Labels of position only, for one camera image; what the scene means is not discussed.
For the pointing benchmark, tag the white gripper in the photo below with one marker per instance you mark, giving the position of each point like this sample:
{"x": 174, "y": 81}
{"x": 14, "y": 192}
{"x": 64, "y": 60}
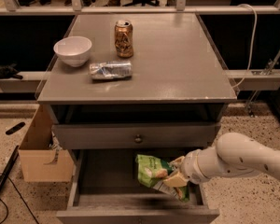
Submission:
{"x": 190, "y": 166}

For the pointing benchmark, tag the green rice chip bag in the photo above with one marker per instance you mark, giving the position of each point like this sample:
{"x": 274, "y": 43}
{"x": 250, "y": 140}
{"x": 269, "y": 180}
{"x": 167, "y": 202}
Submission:
{"x": 151, "y": 172}

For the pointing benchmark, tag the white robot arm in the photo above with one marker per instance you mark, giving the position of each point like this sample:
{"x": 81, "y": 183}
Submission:
{"x": 233, "y": 155}

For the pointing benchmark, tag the grey upper drawer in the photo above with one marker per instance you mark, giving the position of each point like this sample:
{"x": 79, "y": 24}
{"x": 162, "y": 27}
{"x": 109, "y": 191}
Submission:
{"x": 136, "y": 135}

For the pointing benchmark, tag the grey open middle drawer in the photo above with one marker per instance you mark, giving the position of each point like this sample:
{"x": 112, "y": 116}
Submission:
{"x": 105, "y": 190}

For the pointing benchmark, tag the grey drawer cabinet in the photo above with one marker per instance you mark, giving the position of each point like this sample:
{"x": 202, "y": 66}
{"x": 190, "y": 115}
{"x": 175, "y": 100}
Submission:
{"x": 177, "y": 78}

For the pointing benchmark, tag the black bag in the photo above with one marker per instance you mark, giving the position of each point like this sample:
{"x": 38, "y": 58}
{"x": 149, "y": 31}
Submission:
{"x": 9, "y": 71}

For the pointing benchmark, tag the silver lying can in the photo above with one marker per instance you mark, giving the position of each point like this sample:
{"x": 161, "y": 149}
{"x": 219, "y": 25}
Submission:
{"x": 111, "y": 70}

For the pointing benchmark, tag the cardboard box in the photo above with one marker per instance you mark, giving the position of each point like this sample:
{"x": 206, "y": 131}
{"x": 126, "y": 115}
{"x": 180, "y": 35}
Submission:
{"x": 42, "y": 160}

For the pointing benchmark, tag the gold soda can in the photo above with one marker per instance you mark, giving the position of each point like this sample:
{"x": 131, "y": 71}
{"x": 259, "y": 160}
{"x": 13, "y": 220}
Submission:
{"x": 124, "y": 38}

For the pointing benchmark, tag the white bowl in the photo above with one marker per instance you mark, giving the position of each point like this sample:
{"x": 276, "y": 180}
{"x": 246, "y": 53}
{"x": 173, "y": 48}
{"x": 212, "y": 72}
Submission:
{"x": 73, "y": 50}

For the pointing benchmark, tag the black oblong floor object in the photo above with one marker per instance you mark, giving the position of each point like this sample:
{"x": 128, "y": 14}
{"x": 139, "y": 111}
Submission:
{"x": 15, "y": 128}

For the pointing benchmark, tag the black flat bar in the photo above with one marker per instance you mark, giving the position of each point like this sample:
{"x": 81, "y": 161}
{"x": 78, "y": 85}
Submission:
{"x": 11, "y": 161}

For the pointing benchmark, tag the metal railing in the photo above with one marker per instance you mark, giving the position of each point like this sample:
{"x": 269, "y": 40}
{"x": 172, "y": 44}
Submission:
{"x": 12, "y": 8}

